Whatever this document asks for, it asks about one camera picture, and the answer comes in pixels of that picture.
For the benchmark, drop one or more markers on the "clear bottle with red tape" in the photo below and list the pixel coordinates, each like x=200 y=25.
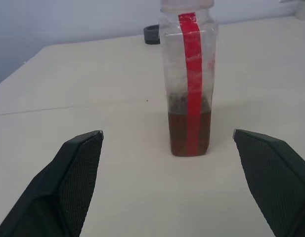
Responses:
x=189 y=98

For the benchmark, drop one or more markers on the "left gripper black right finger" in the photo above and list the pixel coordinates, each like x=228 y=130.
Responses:
x=278 y=185

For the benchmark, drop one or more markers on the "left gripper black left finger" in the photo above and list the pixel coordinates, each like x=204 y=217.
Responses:
x=56 y=192

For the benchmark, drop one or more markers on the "dark grey round holder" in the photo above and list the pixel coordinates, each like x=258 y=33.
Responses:
x=151 y=34

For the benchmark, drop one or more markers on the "white tape roll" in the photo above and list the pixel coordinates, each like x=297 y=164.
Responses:
x=304 y=10

